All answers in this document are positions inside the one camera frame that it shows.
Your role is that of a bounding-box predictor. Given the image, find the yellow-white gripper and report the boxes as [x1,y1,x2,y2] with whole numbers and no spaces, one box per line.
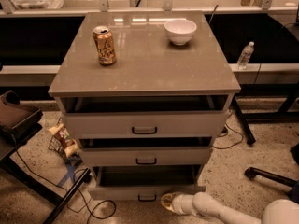
[161,192,186,215]

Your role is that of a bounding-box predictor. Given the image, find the grey drawer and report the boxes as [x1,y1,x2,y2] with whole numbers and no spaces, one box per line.
[80,137,212,166]
[89,164,206,202]
[59,95,231,139]

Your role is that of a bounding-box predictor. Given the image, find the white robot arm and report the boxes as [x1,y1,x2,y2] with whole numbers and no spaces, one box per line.
[161,192,299,224]

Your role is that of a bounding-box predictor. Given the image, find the grey drawer cabinet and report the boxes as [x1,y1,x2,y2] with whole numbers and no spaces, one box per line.
[48,10,242,185]

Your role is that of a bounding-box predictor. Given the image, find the black office chair base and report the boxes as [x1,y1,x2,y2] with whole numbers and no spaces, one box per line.
[244,144,299,203]

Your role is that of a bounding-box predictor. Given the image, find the black table leg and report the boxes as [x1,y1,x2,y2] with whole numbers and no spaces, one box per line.
[232,98,256,146]

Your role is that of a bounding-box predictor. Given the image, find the snack chip bag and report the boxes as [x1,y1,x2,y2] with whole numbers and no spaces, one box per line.
[49,123,78,158]

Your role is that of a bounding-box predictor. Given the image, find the orange soda can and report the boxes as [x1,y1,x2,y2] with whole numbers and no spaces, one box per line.
[93,26,117,65]

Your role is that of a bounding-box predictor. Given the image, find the clear plastic water bottle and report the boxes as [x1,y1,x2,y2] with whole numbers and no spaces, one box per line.
[237,41,254,70]

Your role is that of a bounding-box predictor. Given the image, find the white ceramic bowl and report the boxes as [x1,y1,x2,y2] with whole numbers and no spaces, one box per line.
[164,19,197,46]

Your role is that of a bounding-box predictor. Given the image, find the dark brown chair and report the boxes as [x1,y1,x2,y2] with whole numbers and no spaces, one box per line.
[0,91,90,224]

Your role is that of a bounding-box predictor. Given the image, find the black floor cable right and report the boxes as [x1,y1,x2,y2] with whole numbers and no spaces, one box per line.
[212,112,245,151]

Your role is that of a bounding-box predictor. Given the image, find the black floor cable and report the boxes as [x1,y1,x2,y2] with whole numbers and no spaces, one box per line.
[212,112,245,151]
[11,133,118,224]

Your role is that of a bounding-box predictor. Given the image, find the small wire basket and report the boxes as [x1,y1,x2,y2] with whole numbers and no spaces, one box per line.
[48,119,68,160]

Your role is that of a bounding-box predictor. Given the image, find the black floor cable left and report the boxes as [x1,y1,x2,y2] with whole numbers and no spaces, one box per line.
[11,133,118,224]

